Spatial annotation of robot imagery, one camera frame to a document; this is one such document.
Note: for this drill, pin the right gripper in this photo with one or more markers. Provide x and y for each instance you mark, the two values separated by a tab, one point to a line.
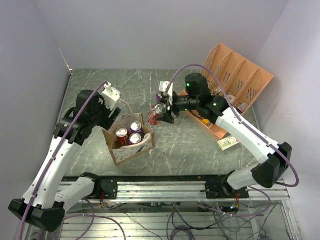
167	117

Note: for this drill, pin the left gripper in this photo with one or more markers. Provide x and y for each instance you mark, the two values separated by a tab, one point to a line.
107	122

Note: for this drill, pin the red cola can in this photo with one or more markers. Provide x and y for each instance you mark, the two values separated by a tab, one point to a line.
156	111
122	135

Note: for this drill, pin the red cola can back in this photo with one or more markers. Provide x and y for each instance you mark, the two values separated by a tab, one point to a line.
122	135

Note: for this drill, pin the purple fanta can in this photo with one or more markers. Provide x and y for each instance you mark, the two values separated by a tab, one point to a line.
135	138
136	127
158	97

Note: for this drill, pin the purple Fanta can front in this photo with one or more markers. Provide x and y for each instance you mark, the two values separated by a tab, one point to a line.
135	138

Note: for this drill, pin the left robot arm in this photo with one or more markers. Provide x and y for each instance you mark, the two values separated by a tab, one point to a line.
43	206

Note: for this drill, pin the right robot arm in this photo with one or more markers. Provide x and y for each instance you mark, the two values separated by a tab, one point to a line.
272	157

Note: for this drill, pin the purple Fanta can back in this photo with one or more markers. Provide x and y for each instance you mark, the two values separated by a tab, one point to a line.
158	97

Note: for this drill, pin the yellow eraser block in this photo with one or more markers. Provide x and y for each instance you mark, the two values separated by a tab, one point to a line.
206	122

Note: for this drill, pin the green white small box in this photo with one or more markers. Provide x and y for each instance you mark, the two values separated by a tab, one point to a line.
227	142

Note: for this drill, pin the orange plastic desk organizer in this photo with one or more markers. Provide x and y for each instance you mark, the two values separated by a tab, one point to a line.
242	80

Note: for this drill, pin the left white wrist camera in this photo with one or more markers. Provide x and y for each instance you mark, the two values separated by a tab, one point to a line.
111	95

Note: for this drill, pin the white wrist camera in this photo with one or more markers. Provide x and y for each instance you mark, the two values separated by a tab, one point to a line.
111	95
166	91

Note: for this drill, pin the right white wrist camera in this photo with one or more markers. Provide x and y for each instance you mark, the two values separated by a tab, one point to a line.
166	91

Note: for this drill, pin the aluminium mounting rail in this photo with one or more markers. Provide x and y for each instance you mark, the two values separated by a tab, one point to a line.
183	188

